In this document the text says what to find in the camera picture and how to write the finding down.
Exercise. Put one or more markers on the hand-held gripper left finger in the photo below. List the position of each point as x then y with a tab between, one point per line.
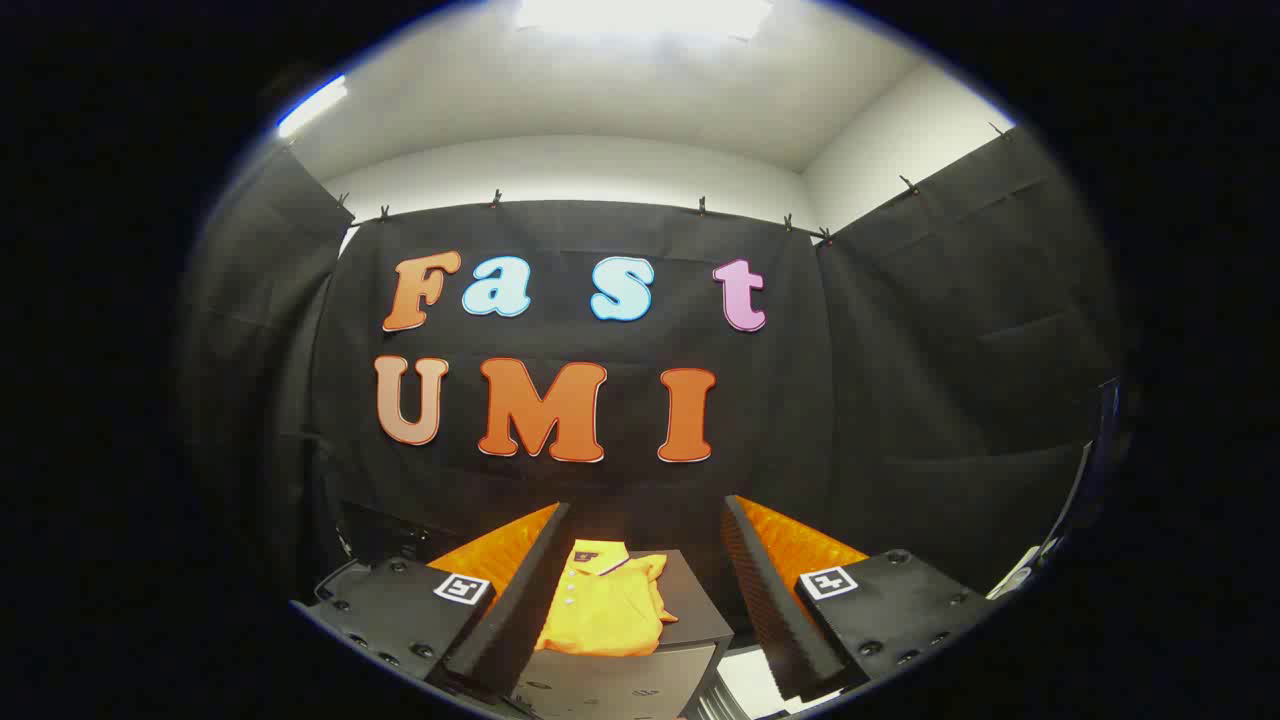
535	590

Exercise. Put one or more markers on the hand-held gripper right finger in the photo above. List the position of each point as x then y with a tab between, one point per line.
765	590

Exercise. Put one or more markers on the yellow polo shirt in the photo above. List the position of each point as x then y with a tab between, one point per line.
600	610

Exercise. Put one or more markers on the black backdrop cloth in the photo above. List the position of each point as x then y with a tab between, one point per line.
900	400

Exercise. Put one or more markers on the row of cloth clips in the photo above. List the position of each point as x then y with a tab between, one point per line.
495	198

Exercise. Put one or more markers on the ceiling light strip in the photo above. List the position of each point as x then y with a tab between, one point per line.
312	105

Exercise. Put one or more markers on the ceiling light panel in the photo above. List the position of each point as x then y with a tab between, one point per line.
640	15

